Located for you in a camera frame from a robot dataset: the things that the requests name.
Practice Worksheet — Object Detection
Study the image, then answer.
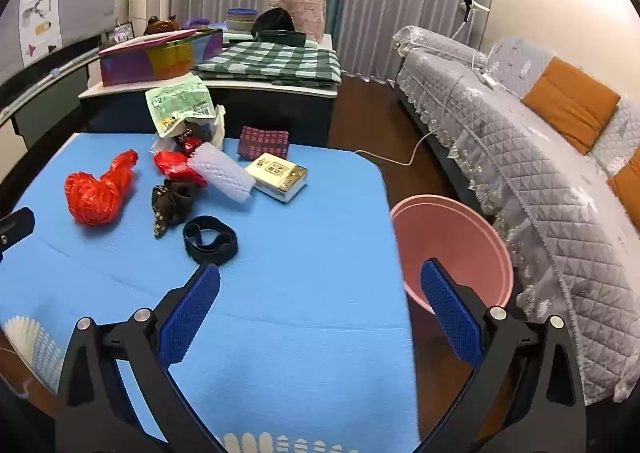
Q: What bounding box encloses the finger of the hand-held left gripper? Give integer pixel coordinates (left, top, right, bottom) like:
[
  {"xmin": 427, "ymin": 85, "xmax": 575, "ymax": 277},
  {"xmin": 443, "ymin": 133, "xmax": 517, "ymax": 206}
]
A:
[{"xmin": 0, "ymin": 207, "xmax": 36, "ymax": 259}]

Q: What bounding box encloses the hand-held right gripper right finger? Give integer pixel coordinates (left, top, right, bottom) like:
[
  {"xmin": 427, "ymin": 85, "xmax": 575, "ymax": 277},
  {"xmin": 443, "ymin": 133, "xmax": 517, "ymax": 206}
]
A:
[{"xmin": 420, "ymin": 258, "xmax": 587, "ymax": 453}]

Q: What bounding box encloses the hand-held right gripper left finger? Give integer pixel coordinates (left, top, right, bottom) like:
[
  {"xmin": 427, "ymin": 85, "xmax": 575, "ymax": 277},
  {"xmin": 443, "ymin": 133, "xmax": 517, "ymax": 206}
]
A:
[{"xmin": 54, "ymin": 263, "xmax": 223, "ymax": 453}]

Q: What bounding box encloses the black elastic band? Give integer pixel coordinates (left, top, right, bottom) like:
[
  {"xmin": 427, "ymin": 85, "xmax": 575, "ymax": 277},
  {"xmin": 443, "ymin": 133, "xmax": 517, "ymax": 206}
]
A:
[{"xmin": 182, "ymin": 216, "xmax": 240, "ymax": 266}]

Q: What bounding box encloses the large red plastic bag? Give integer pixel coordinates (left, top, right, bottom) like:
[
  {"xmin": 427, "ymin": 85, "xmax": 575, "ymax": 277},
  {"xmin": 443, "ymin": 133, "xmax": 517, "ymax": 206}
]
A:
[{"xmin": 64, "ymin": 149, "xmax": 139, "ymax": 228}]

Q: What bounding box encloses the pink plastic bucket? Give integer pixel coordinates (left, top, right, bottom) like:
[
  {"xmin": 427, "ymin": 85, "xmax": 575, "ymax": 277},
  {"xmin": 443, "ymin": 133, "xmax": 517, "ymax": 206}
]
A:
[{"xmin": 390, "ymin": 194, "xmax": 515, "ymax": 334}]

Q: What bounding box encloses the brown patterned wrapper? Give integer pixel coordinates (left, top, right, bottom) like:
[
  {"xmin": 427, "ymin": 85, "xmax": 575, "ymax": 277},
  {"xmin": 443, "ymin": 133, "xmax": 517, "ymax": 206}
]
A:
[{"xmin": 151, "ymin": 182, "xmax": 203, "ymax": 240}]

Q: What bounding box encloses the small red plastic bag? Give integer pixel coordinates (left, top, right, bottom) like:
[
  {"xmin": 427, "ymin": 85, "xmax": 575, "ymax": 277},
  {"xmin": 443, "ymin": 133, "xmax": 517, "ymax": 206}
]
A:
[{"xmin": 153, "ymin": 150, "xmax": 208, "ymax": 187}]

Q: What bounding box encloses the gold carton box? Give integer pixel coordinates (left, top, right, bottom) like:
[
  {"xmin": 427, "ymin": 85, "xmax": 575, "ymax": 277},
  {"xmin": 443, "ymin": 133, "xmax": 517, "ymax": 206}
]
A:
[{"xmin": 245, "ymin": 152, "xmax": 309, "ymax": 204}]

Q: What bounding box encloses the black red snack wrapper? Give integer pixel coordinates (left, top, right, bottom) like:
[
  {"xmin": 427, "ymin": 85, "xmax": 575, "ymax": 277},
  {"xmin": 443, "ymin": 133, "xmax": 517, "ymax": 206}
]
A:
[{"xmin": 172, "ymin": 120, "xmax": 213, "ymax": 156}]

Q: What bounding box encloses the maroon patterned pouch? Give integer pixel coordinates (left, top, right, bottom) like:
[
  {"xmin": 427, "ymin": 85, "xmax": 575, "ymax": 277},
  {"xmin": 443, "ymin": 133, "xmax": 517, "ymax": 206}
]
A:
[{"xmin": 237, "ymin": 126, "xmax": 291, "ymax": 161}]

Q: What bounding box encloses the white plastic bag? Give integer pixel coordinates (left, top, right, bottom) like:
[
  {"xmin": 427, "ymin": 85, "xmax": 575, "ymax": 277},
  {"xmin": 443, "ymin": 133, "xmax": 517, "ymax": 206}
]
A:
[{"xmin": 207, "ymin": 104, "xmax": 228, "ymax": 151}]

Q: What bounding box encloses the green snack bag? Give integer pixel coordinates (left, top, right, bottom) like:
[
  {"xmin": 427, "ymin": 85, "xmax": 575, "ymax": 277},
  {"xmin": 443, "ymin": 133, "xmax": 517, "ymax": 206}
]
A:
[{"xmin": 145, "ymin": 78, "xmax": 217, "ymax": 138}]

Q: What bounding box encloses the blue mat with white print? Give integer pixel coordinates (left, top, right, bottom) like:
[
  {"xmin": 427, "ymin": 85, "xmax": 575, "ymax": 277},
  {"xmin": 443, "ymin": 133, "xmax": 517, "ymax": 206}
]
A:
[{"xmin": 0, "ymin": 132, "xmax": 421, "ymax": 453}]

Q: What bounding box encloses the television cabinet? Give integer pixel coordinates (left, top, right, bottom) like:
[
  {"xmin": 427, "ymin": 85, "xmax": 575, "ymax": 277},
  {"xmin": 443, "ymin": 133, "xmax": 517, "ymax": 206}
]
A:
[{"xmin": 0, "ymin": 50, "xmax": 101, "ymax": 184}]

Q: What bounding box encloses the black television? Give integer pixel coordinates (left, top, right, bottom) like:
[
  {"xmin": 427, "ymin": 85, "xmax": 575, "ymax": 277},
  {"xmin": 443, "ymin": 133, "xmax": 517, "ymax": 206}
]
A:
[{"xmin": 0, "ymin": 30, "xmax": 108, "ymax": 106}]

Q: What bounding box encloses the white blue rod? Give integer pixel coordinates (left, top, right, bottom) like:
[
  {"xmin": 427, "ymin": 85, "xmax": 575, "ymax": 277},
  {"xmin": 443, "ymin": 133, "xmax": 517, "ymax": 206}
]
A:
[{"xmin": 20, "ymin": 50, "xmax": 96, "ymax": 89}]

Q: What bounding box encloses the grey quilted sofa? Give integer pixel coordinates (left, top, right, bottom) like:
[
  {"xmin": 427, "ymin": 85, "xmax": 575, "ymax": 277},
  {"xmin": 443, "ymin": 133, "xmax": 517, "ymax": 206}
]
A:
[{"xmin": 392, "ymin": 26, "xmax": 640, "ymax": 404}]

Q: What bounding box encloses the colourful tin box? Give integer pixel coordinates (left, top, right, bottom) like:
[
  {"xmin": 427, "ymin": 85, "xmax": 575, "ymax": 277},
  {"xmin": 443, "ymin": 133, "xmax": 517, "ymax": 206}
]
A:
[{"xmin": 97, "ymin": 28, "xmax": 223, "ymax": 87}]

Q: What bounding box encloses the dark blue coffee table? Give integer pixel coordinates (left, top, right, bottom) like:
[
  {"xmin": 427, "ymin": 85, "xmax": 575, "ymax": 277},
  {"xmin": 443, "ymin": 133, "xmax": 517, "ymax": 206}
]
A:
[{"xmin": 78, "ymin": 33, "xmax": 343, "ymax": 146}]

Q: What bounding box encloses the orange cushion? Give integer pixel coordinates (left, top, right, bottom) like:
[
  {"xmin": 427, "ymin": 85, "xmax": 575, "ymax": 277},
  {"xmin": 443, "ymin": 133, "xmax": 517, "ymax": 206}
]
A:
[
  {"xmin": 521, "ymin": 56, "xmax": 621, "ymax": 155},
  {"xmin": 607, "ymin": 146, "xmax": 640, "ymax": 229}
]

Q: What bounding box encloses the brown figurine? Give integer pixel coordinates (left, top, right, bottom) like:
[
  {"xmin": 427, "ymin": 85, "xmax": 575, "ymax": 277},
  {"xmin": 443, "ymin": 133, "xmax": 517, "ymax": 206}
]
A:
[{"xmin": 144, "ymin": 14, "xmax": 181, "ymax": 36}]

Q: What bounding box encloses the green checked cloth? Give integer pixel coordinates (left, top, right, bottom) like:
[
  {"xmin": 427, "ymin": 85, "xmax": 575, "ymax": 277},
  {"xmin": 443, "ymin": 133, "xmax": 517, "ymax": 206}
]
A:
[{"xmin": 190, "ymin": 40, "xmax": 343, "ymax": 86}]

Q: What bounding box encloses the dark green tray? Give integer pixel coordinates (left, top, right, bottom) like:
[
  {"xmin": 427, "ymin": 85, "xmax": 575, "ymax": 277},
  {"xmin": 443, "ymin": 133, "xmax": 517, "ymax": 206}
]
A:
[{"xmin": 255, "ymin": 30, "xmax": 307, "ymax": 49}]

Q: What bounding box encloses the stack of coloured bowls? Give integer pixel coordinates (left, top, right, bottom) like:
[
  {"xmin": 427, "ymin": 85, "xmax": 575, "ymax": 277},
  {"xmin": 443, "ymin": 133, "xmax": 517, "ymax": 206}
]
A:
[{"xmin": 225, "ymin": 7, "xmax": 260, "ymax": 32}]

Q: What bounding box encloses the black hat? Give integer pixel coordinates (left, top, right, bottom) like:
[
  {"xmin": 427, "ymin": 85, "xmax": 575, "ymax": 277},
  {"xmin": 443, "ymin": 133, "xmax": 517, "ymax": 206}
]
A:
[{"xmin": 252, "ymin": 7, "xmax": 296, "ymax": 34}]

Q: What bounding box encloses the small photo frame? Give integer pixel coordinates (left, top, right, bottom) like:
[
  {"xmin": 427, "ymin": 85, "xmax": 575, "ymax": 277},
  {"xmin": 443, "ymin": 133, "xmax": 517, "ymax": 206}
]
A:
[{"xmin": 102, "ymin": 22, "xmax": 135, "ymax": 45}]

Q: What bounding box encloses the white charging cable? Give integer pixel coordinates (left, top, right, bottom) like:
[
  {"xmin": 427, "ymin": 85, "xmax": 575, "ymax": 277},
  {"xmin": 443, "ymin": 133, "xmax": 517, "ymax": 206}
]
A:
[{"xmin": 354, "ymin": 46, "xmax": 501, "ymax": 166}]

